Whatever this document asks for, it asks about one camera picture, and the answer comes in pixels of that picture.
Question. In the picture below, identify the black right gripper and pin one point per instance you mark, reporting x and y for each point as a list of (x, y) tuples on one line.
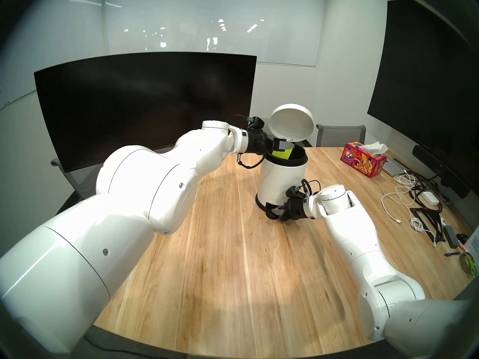
[(297, 208)]

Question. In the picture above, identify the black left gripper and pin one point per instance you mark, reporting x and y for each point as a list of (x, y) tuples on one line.
[(258, 141)]

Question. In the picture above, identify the black trash can pedal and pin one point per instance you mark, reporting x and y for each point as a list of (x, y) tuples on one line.
[(270, 213)]

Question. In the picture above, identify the yellow sticky note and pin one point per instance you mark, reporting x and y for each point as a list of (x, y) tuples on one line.
[(281, 155)]

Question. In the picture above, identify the white trash can lid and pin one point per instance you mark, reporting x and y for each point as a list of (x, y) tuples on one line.
[(291, 120)]

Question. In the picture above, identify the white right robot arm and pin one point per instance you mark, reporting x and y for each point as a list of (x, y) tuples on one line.
[(366, 249)]

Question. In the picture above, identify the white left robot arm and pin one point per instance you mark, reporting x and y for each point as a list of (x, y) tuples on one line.
[(131, 197)]

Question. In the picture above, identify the white pedal trash can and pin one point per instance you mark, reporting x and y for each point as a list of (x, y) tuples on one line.
[(278, 178)]

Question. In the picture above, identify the curved black computer monitor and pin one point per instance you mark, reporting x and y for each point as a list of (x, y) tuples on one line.
[(131, 100)]

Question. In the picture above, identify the grey mesh office chair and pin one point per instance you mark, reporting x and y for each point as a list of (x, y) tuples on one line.
[(340, 135)]

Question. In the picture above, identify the pink patterned tissue box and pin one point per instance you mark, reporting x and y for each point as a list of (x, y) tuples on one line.
[(361, 162)]

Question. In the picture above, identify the silver laptop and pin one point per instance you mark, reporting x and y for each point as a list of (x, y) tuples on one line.
[(393, 167)]

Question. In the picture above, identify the black triangular stand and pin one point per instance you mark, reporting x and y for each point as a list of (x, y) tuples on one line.
[(417, 211)]

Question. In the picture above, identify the white power adapter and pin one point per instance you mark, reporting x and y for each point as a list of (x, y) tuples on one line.
[(430, 198)]

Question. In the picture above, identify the grey adapter hub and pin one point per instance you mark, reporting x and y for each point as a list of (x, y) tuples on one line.
[(452, 236)]

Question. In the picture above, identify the small black adapter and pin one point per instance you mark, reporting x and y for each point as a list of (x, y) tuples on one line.
[(463, 237)]

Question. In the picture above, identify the white paper sign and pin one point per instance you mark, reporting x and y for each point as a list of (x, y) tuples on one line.
[(474, 246)]

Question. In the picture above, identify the green scissors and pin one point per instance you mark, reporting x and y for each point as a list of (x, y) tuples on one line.
[(473, 266)]

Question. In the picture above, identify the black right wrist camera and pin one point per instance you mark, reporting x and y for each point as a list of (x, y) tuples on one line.
[(293, 193)]

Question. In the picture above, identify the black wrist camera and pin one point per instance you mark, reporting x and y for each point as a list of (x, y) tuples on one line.
[(293, 193), (258, 123)]

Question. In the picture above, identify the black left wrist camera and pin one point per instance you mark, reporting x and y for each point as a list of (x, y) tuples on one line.
[(258, 123)]

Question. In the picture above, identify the glass wall whiteboard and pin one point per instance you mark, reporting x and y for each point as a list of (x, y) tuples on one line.
[(269, 25)]

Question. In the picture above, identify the large black wall television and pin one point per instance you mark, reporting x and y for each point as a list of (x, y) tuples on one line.
[(426, 81)]

